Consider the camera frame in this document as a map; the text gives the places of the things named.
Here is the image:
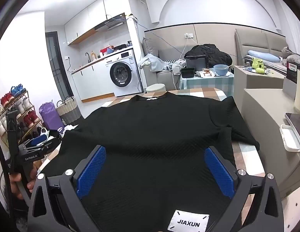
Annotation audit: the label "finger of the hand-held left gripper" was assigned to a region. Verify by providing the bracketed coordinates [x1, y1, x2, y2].
[31, 138, 62, 153]
[24, 135, 49, 148]

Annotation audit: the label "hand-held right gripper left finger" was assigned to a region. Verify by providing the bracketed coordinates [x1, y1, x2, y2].
[26, 145, 107, 232]

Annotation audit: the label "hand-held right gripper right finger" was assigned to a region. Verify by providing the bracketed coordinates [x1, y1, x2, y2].
[203, 146, 286, 232]

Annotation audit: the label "black knit sweater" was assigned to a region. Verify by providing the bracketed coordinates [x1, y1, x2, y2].
[40, 90, 260, 232]

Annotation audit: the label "white striped clothes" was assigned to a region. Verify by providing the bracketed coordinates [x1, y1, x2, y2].
[168, 59, 186, 74]

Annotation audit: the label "person's left hand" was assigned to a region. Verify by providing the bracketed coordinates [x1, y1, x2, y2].
[9, 161, 41, 200]

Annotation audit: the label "purple bag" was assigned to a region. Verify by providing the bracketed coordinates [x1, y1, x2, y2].
[39, 101, 64, 132]

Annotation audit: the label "checked tablecloth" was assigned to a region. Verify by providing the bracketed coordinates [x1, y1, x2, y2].
[100, 87, 266, 223]

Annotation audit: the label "shoe rack with shoes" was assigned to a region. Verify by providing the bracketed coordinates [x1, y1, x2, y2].
[0, 84, 44, 148]

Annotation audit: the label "woven basket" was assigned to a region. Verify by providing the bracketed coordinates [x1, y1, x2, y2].
[56, 96, 82, 125]

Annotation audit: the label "large beige cabinet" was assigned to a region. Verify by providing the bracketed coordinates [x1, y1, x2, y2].
[240, 87, 300, 200]

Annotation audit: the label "white kitchen counter cabinet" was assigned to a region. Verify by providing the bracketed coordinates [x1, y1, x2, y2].
[71, 60, 115, 103]

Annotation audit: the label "white plastic tray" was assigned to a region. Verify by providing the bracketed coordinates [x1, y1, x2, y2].
[279, 124, 300, 153]

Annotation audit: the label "dark glass door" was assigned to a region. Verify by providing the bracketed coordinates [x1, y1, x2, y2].
[45, 32, 73, 102]

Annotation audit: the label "side table with checked cloth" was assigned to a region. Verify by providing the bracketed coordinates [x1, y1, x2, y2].
[179, 71, 235, 97]

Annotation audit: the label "tablet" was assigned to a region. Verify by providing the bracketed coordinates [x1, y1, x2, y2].
[285, 112, 300, 136]

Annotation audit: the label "white washing machine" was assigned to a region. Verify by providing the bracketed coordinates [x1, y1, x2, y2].
[105, 48, 143, 97]

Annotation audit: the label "small beige cabinet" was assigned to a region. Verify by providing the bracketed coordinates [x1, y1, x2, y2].
[233, 65, 287, 116]

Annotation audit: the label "blue bowl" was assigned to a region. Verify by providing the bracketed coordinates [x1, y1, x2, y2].
[213, 64, 230, 76]

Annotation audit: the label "round stool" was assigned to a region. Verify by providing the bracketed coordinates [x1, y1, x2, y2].
[146, 83, 167, 95]

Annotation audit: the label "small black tray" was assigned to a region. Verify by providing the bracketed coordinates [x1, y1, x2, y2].
[180, 68, 195, 78]

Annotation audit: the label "red basket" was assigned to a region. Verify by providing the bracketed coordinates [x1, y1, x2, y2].
[100, 45, 115, 57]

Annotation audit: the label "grey box with black rim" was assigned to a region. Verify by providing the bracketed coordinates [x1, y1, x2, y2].
[184, 55, 208, 69]

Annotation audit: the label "green plush toy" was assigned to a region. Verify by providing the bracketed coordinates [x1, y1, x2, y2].
[251, 57, 266, 74]

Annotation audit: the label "black jacket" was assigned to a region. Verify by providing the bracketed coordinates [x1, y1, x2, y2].
[184, 44, 233, 68]

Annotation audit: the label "black box with label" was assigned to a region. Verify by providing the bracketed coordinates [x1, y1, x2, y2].
[286, 61, 300, 84]

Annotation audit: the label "blue pillow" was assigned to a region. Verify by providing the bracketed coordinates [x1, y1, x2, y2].
[247, 50, 280, 63]

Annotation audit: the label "light blue cloth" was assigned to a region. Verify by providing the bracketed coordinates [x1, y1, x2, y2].
[140, 53, 173, 72]

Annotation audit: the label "white upper cabinets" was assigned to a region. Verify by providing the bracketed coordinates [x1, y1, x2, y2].
[64, 0, 127, 46]

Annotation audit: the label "grey pillow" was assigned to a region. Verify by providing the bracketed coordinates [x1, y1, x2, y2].
[143, 37, 160, 60]

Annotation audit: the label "range hood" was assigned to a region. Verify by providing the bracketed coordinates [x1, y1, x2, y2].
[95, 13, 126, 32]

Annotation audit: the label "beige upholstered bed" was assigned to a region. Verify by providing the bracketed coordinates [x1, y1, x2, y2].
[234, 28, 300, 75]

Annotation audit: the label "grey blanket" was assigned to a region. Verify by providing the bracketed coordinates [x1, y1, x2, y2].
[282, 46, 300, 66]

